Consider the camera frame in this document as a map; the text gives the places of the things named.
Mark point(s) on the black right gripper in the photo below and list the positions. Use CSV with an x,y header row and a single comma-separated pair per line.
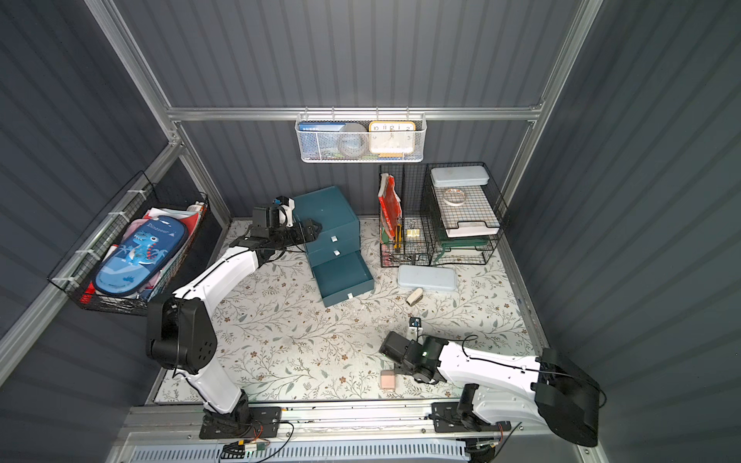
x,y
396,350

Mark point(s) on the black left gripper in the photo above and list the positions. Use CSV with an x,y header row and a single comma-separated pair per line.
x,y
294,232

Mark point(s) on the teal drawer cabinet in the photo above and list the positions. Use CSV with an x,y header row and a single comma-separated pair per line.
x,y
340,224

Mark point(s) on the teal bottom drawer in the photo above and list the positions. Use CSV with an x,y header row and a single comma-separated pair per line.
x,y
343,278

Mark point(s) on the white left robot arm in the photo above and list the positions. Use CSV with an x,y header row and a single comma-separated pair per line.
x,y
180,332

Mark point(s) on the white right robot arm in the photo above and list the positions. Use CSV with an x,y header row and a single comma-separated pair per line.
x,y
499,392

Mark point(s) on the pink plug three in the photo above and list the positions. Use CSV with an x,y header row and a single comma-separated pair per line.
x,y
387,380

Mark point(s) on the small beige eraser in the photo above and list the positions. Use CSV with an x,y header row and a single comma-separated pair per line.
x,y
415,297

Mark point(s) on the grey pencil box on table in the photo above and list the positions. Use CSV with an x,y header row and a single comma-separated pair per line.
x,y
427,278

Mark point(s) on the floral table mat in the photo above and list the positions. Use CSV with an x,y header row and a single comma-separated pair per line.
x,y
278,341

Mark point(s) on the red book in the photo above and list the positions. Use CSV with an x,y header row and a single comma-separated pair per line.
x,y
390,205

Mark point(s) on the grey tape roll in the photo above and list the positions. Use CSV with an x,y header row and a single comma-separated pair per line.
x,y
352,142

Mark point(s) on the blue dinosaur pencil case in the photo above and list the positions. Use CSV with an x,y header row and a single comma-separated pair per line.
x,y
140,256

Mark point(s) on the yellow alarm clock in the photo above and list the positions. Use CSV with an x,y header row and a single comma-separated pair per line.
x,y
387,138

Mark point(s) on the white checkered notebook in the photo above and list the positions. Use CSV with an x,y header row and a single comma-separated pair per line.
x,y
476,218

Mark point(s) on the clear tape roll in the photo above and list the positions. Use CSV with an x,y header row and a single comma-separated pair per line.
x,y
454,197

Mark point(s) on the grey pencil box on rack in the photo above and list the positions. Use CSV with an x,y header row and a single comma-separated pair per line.
x,y
450,177

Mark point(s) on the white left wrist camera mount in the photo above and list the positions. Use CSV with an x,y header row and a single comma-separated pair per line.
x,y
285,208

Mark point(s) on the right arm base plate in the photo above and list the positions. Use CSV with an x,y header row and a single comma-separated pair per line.
x,y
453,417

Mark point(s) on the white hanging wire basket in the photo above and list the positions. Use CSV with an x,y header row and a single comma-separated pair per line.
x,y
317,133

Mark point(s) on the black wire desk organizer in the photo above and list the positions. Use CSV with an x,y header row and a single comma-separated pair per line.
x,y
436,214

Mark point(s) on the black side wire basket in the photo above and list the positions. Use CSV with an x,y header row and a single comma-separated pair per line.
x,y
175,196

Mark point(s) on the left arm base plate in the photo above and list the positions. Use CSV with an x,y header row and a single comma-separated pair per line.
x,y
260,422

